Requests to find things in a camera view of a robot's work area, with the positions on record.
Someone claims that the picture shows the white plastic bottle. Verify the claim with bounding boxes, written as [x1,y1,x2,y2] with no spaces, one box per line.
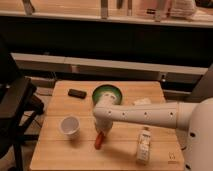
[136,127,151,165]

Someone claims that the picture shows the green bowl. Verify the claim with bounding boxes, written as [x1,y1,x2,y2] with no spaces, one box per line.
[92,84,122,105]

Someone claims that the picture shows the dark brown block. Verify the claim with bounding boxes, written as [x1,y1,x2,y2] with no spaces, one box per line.
[68,89,87,99]

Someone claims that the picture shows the orange red pepper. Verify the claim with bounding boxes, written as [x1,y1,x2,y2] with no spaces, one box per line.
[94,132,104,150]

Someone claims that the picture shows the black chair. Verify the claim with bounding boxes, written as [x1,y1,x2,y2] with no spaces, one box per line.
[0,50,44,171]

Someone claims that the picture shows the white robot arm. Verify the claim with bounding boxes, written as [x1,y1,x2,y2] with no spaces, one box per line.
[93,96,213,171]

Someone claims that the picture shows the white sponge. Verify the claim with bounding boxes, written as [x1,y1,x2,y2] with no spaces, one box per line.
[133,98,151,105]

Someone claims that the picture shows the white cup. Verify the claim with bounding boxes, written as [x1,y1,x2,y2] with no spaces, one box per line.
[59,116,80,140]

